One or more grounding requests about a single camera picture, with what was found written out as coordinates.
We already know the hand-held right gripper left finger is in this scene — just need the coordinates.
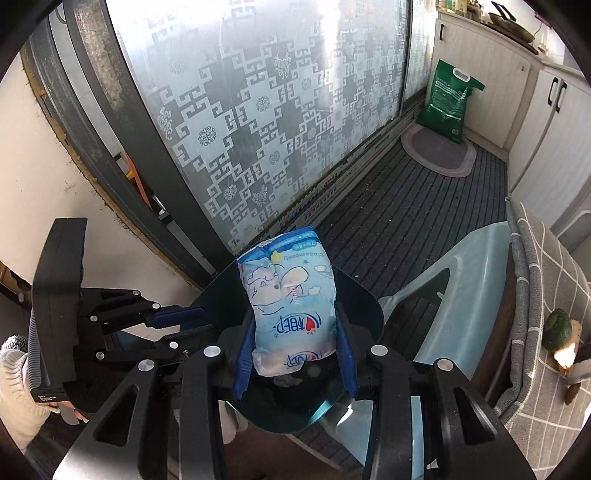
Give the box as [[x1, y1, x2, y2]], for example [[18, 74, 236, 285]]
[[60, 318, 259, 480]]

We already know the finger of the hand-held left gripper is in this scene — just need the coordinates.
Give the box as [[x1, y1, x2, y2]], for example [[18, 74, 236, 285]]
[[76, 323, 220, 370], [79, 286, 214, 334]]

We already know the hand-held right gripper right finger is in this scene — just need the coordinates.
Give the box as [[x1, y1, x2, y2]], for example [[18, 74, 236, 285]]
[[335, 314, 536, 480]]

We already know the dark teal plastic bin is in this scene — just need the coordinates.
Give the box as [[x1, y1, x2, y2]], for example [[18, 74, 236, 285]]
[[188, 263, 386, 433]]

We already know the blue tissue packet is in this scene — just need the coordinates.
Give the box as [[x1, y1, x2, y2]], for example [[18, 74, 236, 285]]
[[236, 227, 337, 377]]

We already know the avocado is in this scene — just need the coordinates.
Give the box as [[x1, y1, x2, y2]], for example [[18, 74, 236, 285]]
[[542, 308, 573, 352]]

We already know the brown fruit scrap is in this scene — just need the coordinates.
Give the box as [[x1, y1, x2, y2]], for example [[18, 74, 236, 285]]
[[553, 323, 586, 406]]

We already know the person's left forearm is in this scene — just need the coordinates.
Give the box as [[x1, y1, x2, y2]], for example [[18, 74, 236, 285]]
[[0, 335, 51, 455]]

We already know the person's left hand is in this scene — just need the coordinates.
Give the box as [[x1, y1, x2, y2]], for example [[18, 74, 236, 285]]
[[58, 399, 89, 424]]

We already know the light blue plastic stool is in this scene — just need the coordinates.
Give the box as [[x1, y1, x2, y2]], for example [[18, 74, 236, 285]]
[[376, 220, 515, 416]]

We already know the grey striped floor runner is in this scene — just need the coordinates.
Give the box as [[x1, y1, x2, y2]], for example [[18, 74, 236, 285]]
[[272, 138, 509, 462]]

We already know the patterned frosted sliding door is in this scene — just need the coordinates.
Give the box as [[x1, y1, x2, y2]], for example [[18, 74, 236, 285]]
[[21, 0, 439, 287]]

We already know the oval grey floor mat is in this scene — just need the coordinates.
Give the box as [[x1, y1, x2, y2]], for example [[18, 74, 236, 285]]
[[401, 126, 477, 177]]

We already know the white double-door cabinet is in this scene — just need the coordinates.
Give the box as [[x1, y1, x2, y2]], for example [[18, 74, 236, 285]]
[[508, 55, 591, 241]]

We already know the row of condiment bottles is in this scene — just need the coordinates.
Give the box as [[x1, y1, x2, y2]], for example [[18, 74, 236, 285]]
[[441, 0, 485, 17]]

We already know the dark wok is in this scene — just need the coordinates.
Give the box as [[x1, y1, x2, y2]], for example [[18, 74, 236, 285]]
[[488, 1, 539, 43]]

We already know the green sack with handle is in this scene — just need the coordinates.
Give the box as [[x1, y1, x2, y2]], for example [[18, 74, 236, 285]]
[[416, 59, 486, 145]]

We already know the white single-handle cabinet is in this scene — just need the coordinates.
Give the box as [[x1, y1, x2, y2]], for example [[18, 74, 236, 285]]
[[434, 9, 541, 160]]

